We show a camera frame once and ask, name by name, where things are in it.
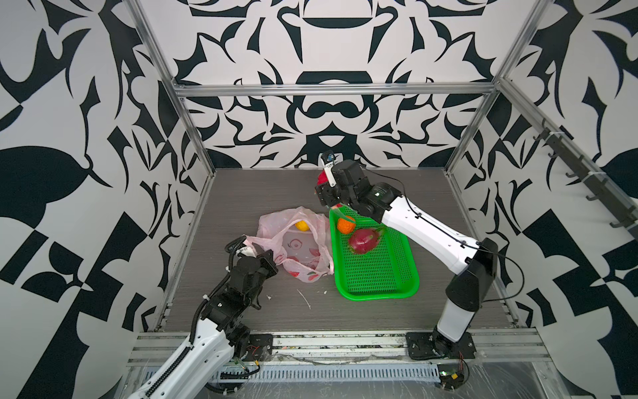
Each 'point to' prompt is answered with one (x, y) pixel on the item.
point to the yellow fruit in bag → (302, 225)
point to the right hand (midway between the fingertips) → (326, 179)
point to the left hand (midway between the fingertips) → (271, 247)
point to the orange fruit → (345, 226)
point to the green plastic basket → (386, 273)
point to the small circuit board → (451, 375)
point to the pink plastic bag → (299, 239)
